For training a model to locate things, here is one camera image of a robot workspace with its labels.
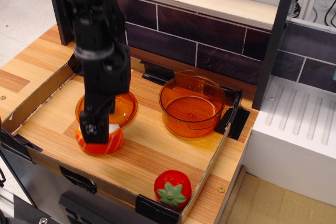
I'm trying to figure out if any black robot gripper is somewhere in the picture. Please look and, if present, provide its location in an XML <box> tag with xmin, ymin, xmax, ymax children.
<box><xmin>74</xmin><ymin>44</ymin><xmax>131</xmax><ymax>144</ymax></box>

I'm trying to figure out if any salmon nigiri sushi toy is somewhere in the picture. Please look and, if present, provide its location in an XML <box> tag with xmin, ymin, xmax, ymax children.
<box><xmin>75</xmin><ymin>124</ymin><xmax>124</xmax><ymax>154</ymax></box>

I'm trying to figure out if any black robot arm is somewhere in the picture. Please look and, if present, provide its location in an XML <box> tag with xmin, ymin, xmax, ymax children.
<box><xmin>60</xmin><ymin>0</ymin><xmax>131</xmax><ymax>144</ymax></box>

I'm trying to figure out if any amber glass pot lid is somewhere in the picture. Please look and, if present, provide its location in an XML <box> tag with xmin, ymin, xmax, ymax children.
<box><xmin>75</xmin><ymin>91</ymin><xmax>139</xmax><ymax>130</ymax></box>

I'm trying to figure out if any red toy tomato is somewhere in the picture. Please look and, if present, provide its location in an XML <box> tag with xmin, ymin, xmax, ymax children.
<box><xmin>154</xmin><ymin>170</ymin><xmax>192</xmax><ymax>209</ymax></box>

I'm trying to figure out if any white grooved drainboard block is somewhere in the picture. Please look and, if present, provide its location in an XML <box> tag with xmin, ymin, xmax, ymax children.
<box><xmin>243</xmin><ymin>77</ymin><xmax>335</xmax><ymax>205</ymax></box>

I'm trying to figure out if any black left shelf post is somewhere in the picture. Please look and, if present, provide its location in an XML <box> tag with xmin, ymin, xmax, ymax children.
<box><xmin>51</xmin><ymin>0</ymin><xmax>75</xmax><ymax>46</ymax></box>

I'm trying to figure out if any dark grey vertical post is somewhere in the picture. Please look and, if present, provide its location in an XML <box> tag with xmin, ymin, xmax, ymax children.
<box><xmin>252</xmin><ymin>0</ymin><xmax>293</xmax><ymax>110</ymax></box>

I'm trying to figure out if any aluminium frame with cables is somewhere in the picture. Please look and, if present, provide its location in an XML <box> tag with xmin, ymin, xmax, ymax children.
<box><xmin>287</xmin><ymin>0</ymin><xmax>335</xmax><ymax>33</ymax></box>

